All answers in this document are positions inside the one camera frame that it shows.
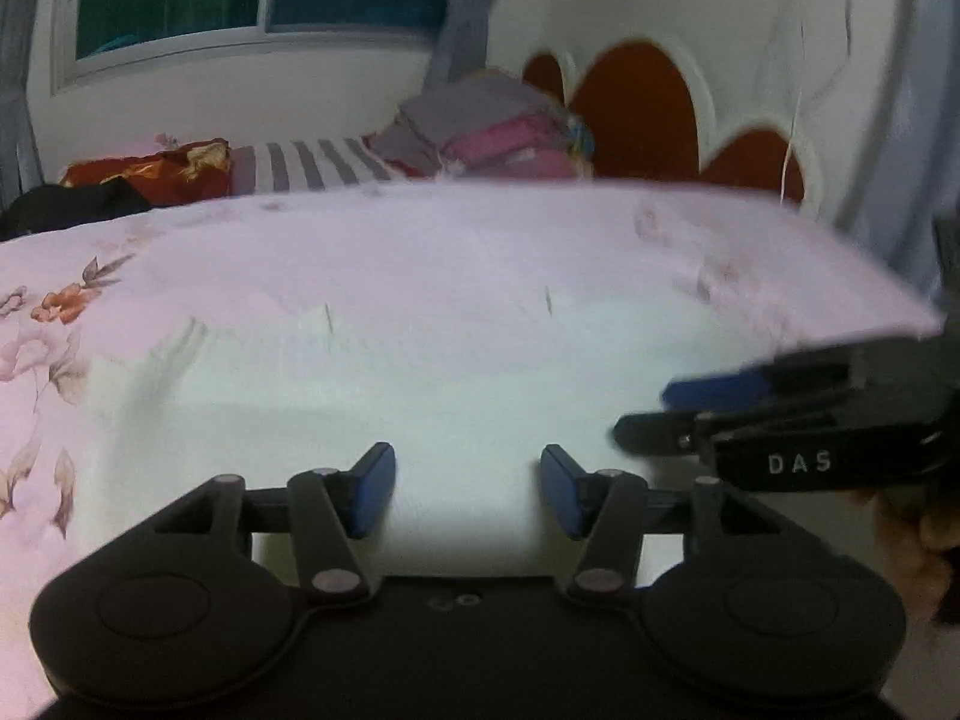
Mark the red and white headboard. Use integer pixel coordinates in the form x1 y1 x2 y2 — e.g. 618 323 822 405
521 37 826 215

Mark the grey-blue curtain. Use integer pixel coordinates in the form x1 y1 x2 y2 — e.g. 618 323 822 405
0 0 46 203
424 0 518 87

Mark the light blue lace curtain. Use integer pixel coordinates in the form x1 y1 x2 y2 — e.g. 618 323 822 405
825 0 960 297

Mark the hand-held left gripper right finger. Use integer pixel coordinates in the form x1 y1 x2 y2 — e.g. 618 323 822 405
540 442 785 608

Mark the black cloth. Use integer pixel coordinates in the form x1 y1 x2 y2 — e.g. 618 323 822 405
0 184 151 241

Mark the grey striped cloth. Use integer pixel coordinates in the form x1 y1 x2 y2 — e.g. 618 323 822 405
229 135 398 196

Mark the red patterned cloth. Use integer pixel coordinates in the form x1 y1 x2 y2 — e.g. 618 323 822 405
58 139 233 207

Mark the person's right hand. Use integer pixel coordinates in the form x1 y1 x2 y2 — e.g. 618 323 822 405
874 486 960 625

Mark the pink floral bed sheet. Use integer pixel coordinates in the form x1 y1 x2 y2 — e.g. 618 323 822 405
0 178 946 720

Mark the white towel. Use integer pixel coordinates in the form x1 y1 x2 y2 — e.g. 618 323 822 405
86 292 758 578

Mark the white charger cable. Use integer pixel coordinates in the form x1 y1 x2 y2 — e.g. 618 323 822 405
776 0 856 207

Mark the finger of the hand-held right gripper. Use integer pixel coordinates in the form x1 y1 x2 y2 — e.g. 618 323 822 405
612 406 722 460
662 361 854 415

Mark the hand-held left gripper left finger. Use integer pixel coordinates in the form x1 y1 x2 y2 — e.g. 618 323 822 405
154 441 397 607

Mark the pile of folded clothes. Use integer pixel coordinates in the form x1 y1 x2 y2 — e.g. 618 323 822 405
371 75 597 181

